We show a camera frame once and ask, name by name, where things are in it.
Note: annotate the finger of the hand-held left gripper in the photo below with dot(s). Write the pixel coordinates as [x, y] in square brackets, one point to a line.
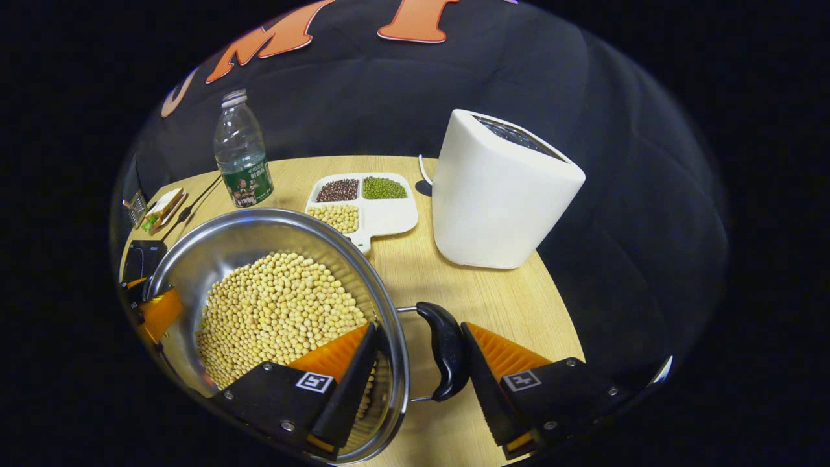
[134, 283]
[162, 311]

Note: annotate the white divided plate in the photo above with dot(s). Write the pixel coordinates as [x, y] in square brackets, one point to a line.
[389, 217]

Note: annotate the green mung bean portion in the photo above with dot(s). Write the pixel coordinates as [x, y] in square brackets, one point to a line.
[384, 188]

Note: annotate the white toaster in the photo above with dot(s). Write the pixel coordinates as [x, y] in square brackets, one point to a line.
[493, 201]

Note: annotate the small white plate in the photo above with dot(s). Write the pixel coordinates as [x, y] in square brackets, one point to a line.
[176, 215]

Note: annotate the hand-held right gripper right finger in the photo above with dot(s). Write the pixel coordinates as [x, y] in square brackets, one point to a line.
[483, 389]

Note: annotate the red bean portion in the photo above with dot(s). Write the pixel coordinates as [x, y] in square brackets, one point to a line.
[337, 191]

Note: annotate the clear plastic bottle green label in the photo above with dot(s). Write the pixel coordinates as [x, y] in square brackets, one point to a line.
[243, 155]

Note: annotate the large soybean heap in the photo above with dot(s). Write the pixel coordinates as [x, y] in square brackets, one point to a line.
[279, 311]

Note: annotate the small soybean portion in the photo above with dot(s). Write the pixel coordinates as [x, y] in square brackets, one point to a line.
[337, 217]

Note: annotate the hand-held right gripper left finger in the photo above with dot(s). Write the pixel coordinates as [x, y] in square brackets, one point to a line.
[350, 402]

